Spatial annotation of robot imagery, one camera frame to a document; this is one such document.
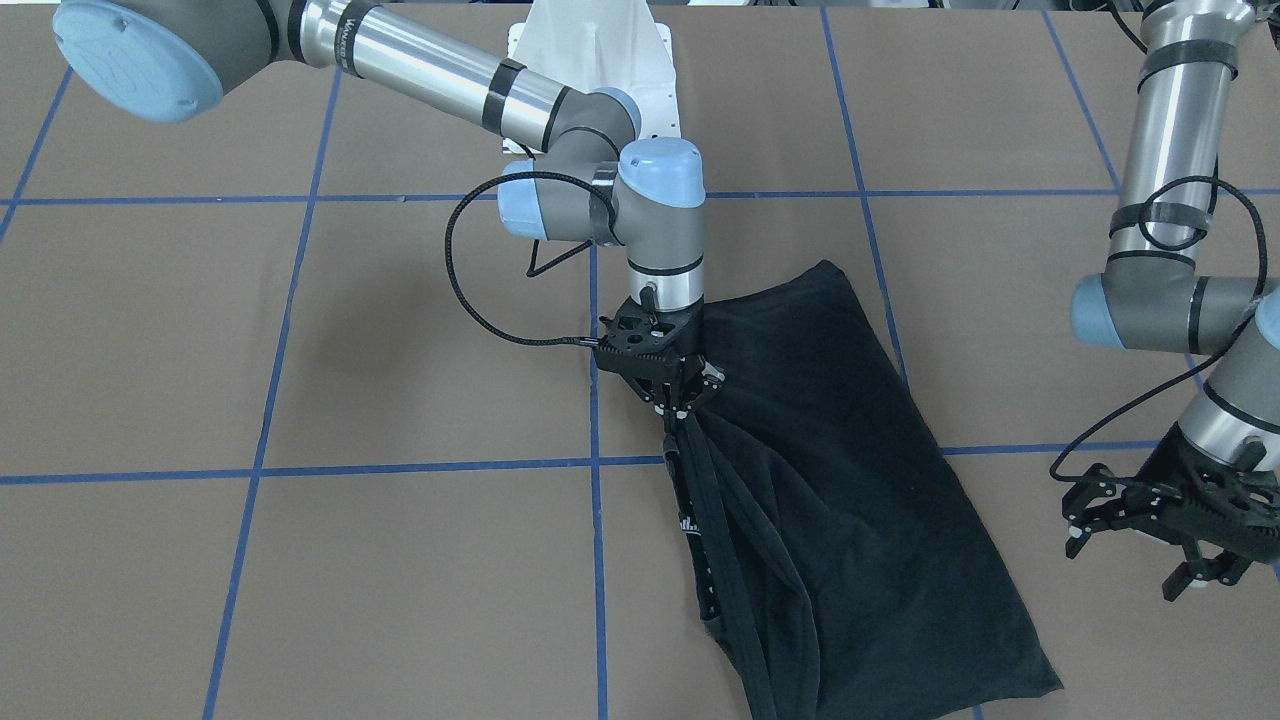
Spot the brown paper table cover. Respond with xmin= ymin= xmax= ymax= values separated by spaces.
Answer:
xmin=1 ymin=5 xmax=1277 ymax=719

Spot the black t-shirt with logo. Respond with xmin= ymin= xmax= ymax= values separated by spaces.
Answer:
xmin=664 ymin=261 xmax=1062 ymax=719

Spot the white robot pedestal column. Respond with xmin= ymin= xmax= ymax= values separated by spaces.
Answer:
xmin=507 ymin=1 xmax=682 ymax=138

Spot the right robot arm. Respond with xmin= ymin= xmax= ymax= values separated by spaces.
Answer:
xmin=51 ymin=1 xmax=724 ymax=432

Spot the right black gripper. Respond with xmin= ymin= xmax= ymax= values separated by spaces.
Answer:
xmin=625 ymin=347 xmax=724 ymax=436

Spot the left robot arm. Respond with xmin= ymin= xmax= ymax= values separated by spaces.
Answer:
xmin=1061 ymin=1 xmax=1279 ymax=602

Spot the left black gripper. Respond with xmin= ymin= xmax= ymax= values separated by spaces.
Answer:
xmin=1062 ymin=425 xmax=1279 ymax=601

